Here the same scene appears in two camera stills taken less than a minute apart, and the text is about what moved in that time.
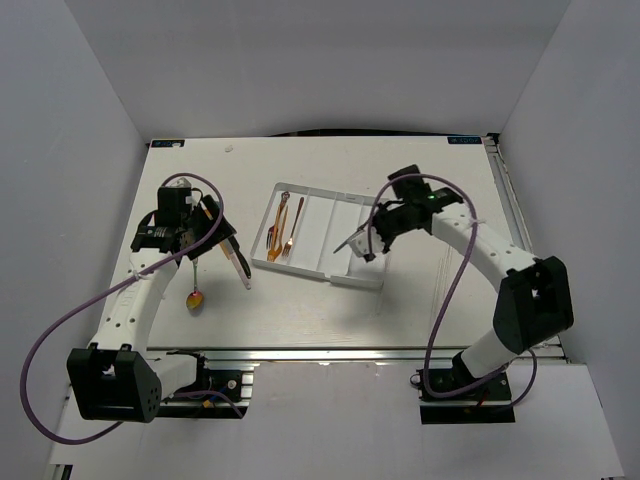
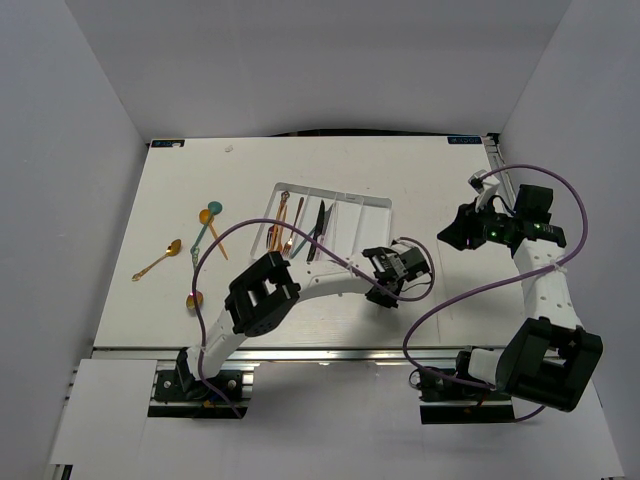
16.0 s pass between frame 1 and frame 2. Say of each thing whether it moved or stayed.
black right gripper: moved
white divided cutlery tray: stayed
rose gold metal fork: stayed
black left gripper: moved
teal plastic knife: moved
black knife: moved
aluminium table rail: stayed
